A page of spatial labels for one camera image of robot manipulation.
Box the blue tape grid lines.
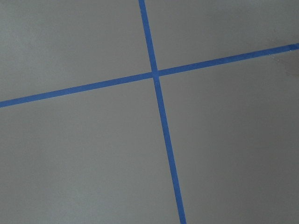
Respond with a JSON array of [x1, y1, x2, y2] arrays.
[[0, 0, 299, 224]]

